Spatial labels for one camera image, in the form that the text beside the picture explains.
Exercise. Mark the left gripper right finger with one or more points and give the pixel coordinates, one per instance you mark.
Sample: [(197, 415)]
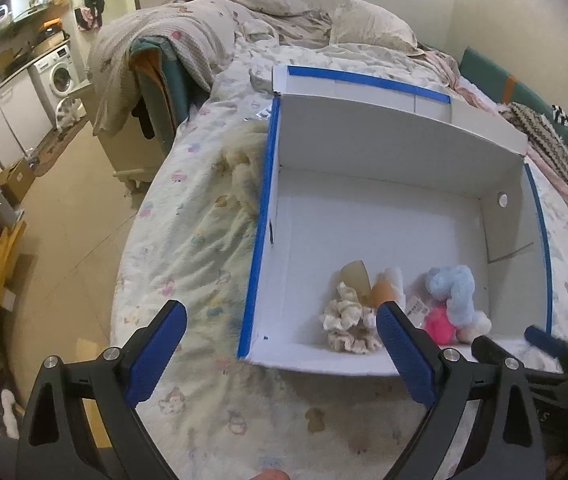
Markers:
[(478, 411)]

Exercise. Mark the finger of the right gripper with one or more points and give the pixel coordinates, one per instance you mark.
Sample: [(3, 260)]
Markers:
[(554, 374), (554, 347)]

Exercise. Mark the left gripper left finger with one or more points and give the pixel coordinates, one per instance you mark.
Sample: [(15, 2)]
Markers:
[(56, 440)]

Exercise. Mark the pink soft ball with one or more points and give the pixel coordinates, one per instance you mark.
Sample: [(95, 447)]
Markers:
[(438, 326)]

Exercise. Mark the blue fluffy sock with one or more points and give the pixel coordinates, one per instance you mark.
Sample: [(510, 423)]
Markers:
[(454, 286)]

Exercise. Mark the clear plastic packaged item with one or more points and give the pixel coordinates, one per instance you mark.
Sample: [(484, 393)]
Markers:
[(417, 311)]

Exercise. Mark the cream ruffled scrunchie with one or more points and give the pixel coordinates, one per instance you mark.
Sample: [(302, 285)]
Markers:
[(350, 326)]

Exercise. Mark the white soft sock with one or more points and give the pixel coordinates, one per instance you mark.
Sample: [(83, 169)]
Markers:
[(389, 287)]

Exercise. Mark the person left hand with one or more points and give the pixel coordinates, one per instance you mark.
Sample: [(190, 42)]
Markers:
[(271, 474)]

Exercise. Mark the white patterned bed cover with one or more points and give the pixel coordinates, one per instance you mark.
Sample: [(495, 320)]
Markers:
[(211, 415)]

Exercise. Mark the beige cardboard piece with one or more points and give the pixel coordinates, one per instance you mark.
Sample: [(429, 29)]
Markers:
[(355, 275)]

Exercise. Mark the striped knitted cloth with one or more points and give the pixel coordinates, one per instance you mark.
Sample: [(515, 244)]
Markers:
[(543, 137)]

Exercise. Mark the cardboard box on floor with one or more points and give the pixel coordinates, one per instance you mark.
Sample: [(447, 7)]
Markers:
[(16, 181)]

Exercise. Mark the white box blue edges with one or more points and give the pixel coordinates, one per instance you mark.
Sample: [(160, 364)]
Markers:
[(393, 175)]

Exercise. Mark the fluffy cream plush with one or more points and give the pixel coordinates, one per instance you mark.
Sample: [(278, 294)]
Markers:
[(244, 164)]

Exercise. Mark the teal headboard cushion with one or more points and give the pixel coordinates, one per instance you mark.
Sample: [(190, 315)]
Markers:
[(503, 88)]

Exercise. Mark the white kitchen cabinet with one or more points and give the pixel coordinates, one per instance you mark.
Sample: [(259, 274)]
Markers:
[(23, 119)]

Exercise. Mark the white washing machine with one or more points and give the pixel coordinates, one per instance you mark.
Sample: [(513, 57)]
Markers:
[(54, 76)]

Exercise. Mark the cream pillow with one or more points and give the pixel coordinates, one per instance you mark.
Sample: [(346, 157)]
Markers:
[(361, 22)]

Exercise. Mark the beige rumpled blanket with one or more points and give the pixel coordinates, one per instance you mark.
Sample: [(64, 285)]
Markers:
[(202, 33)]

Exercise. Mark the dark clothes on wall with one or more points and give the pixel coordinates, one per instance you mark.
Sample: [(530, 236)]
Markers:
[(90, 15)]

